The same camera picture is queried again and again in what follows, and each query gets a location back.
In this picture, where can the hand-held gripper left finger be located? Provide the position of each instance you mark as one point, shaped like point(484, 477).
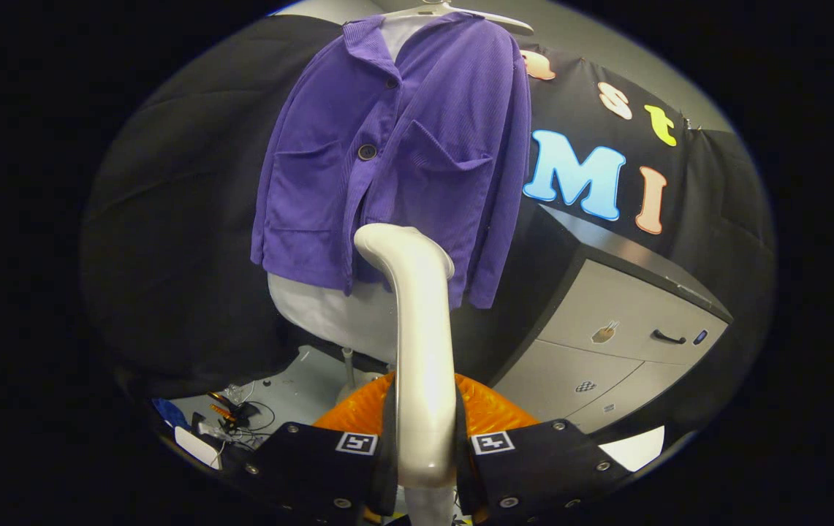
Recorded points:
point(314, 467)

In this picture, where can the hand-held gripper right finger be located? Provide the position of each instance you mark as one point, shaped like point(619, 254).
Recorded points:
point(533, 467)

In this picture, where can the white garment steamer head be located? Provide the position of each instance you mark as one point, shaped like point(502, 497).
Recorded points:
point(424, 365)

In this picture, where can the purple jacket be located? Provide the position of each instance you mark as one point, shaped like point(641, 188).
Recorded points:
point(446, 102)

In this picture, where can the white clothes hanger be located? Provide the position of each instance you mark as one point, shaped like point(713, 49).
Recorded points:
point(490, 18)

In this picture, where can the orange and black tool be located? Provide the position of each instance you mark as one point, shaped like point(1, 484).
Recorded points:
point(230, 410)

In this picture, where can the white paper sheet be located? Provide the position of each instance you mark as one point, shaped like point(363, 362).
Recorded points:
point(643, 447)

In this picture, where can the small white box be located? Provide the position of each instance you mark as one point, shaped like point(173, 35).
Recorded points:
point(197, 446)

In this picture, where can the blue cloth item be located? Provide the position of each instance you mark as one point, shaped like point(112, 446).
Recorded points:
point(168, 413)

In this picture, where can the grey drawer cabinet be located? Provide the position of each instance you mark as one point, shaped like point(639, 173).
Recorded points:
point(607, 314)

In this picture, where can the black backdrop cloth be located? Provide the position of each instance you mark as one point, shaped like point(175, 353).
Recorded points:
point(183, 256)

